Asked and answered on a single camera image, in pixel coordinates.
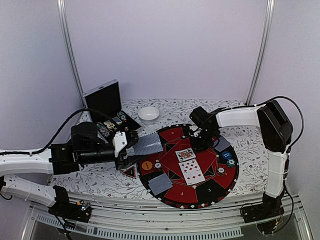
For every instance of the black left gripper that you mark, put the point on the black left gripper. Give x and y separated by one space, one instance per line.
125 163

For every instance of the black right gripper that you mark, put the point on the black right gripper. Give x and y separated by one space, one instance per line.
196 146

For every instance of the black triangular all-in button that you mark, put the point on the black triangular all-in button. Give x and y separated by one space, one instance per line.
130 172

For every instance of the face-up queen card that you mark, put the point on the face-up queen card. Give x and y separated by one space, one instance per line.
185 154

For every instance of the orange big blind button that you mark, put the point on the orange big blind button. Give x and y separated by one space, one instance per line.
147 165

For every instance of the blue small blind button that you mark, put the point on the blue small blind button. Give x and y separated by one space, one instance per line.
226 155

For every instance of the nine of diamonds card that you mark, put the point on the nine of diamonds card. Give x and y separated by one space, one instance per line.
191 170

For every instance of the green fifty poker chip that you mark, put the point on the green fifty poker chip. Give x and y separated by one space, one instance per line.
231 163

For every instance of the orange black hundred chip stack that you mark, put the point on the orange black hundred chip stack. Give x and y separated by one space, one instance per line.
158 167

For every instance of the three of diamonds card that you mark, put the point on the three of diamonds card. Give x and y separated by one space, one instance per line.
194 179

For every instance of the dealt blue playing card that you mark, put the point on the dealt blue playing card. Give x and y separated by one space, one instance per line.
160 184

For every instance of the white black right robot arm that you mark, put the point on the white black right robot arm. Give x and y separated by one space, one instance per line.
261 136

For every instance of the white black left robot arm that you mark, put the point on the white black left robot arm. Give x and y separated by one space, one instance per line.
85 147

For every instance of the row of poker chips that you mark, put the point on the row of poker chips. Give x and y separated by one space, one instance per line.
103 130

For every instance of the boxed playing card deck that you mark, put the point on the boxed playing card deck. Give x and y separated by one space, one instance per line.
110 124

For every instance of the round red black poker mat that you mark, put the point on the round red black poker mat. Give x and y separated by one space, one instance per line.
181 195

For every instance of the short green chip row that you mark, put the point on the short green chip row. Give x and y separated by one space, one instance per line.
122 116

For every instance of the white ceramic bowl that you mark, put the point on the white ceramic bowl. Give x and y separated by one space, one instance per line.
148 115

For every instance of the aluminium poker chip case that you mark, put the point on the aluminium poker chip case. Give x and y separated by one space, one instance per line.
106 99

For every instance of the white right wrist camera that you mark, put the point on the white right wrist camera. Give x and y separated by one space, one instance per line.
189 131

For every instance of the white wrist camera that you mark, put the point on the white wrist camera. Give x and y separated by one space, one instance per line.
189 131
124 140

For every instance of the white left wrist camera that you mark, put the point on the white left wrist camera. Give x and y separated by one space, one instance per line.
124 140

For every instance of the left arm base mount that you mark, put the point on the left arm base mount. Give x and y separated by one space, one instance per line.
80 211

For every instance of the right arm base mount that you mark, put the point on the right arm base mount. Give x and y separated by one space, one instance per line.
269 215

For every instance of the right aluminium frame post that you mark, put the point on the right aluminium frame post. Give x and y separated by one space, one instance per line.
270 4

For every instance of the aluminium frame post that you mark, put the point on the aluminium frame post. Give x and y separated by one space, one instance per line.
270 4
61 7

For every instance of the left aluminium frame post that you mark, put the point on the left aluminium frame post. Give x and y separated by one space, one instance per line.
61 7

